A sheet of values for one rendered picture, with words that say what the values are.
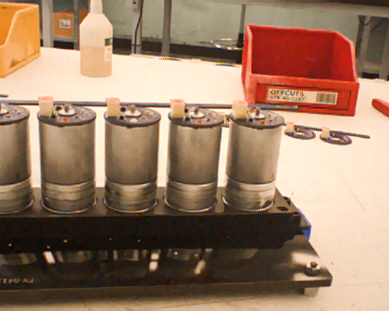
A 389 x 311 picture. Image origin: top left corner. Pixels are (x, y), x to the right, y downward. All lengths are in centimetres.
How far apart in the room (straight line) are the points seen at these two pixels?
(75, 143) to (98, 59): 34
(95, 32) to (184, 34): 418
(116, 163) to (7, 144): 5
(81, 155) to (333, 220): 14
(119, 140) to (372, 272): 13
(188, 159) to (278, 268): 6
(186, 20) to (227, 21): 35
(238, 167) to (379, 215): 10
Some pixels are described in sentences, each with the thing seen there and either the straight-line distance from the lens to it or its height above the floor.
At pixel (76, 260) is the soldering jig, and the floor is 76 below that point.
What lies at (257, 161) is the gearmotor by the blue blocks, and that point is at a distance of 24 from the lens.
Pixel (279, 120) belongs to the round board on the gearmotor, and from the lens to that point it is 24.
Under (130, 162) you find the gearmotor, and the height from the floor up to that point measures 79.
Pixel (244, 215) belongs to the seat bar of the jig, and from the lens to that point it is 24.
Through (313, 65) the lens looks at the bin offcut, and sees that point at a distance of 60.
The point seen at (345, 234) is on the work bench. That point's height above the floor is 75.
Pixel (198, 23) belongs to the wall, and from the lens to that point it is 470.
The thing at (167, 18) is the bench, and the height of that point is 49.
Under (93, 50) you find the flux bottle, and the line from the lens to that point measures 56.
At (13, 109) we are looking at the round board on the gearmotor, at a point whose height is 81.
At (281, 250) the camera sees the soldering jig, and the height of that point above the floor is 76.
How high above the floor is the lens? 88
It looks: 21 degrees down
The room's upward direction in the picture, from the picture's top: 4 degrees clockwise
